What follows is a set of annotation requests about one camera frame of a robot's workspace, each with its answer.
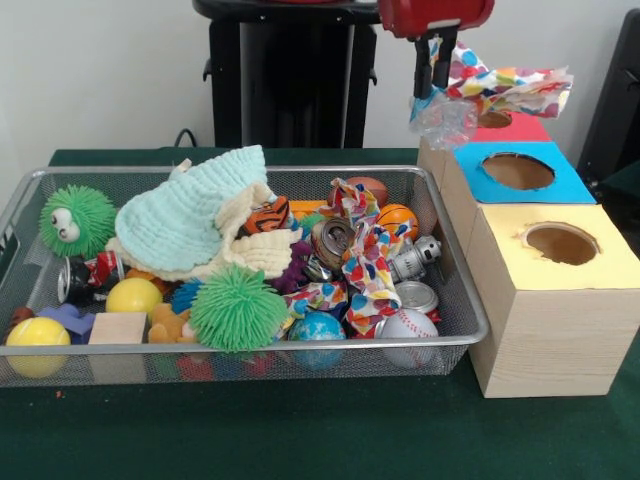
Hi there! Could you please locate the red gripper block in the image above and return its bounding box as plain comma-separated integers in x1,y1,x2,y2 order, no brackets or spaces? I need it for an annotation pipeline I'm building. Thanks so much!
378,0,496,99

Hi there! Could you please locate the colourful dotted cloth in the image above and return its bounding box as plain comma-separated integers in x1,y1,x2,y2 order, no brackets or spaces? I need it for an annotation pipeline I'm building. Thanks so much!
329,175,404,334
442,39,575,121

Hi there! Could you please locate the cream knitted cloth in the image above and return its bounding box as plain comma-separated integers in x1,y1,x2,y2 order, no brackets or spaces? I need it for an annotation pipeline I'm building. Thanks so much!
107,180,305,282

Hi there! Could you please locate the silver mesh bin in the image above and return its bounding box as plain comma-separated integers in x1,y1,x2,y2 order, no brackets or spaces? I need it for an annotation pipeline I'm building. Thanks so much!
0,165,490,390

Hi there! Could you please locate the wooden box with three holes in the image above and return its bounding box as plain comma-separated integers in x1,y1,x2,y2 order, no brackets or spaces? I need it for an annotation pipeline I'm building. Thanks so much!
417,92,640,400

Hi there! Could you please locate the brown toy football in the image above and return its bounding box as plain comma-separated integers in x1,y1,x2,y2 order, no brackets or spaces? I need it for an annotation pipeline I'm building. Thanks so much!
344,176,391,206

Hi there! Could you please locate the orange toy basketball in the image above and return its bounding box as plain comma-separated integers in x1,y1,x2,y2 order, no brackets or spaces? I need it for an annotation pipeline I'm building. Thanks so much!
375,203,420,241

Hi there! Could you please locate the black floor stand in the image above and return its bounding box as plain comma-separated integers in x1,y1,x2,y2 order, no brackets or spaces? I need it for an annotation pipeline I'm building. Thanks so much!
577,8,640,174

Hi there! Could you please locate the small green covered table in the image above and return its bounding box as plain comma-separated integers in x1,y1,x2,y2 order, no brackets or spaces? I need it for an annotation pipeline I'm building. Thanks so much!
597,159,640,206

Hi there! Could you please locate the white baseball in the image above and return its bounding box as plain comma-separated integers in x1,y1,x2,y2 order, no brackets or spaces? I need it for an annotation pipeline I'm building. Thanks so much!
378,307,440,369

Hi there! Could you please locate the mint green knitted cloth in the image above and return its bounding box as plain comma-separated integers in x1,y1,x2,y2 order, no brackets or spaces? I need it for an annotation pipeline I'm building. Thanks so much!
113,144,270,274

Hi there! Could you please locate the blue globe ball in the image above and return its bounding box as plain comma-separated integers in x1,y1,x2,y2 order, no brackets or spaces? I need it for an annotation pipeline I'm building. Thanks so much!
288,310,347,372

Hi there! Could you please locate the green spiky rubber ball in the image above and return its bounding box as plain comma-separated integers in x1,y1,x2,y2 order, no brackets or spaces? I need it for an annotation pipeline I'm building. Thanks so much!
188,264,291,354

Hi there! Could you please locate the green spiky ball with eyes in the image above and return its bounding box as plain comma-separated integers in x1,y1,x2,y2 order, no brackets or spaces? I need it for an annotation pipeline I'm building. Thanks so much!
38,184,118,260

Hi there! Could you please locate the dark green table cloth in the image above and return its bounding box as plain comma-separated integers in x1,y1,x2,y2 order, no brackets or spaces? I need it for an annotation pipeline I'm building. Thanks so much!
0,147,640,480

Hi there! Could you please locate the yellow ball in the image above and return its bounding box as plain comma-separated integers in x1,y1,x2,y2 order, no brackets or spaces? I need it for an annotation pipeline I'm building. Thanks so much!
4,317,71,379

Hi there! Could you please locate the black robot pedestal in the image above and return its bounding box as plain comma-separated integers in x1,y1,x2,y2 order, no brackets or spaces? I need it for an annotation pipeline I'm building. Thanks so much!
192,0,404,149

